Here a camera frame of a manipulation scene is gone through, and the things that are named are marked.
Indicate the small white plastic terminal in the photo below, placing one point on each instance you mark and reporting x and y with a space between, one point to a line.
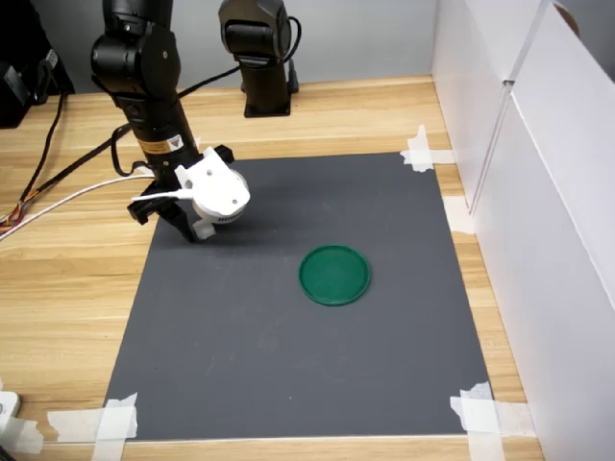
204 232

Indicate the round green lid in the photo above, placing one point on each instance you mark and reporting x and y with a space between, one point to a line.
335 275

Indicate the dark grey mat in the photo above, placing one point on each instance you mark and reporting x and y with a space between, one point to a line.
250 336

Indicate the black equipment box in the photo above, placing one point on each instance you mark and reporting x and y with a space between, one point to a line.
24 72

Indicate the white partition panel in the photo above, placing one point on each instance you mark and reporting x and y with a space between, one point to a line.
552 240
471 72

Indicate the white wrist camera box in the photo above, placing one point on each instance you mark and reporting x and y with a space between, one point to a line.
216 187

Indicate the small white bracket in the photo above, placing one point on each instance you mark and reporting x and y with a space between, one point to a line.
7 410

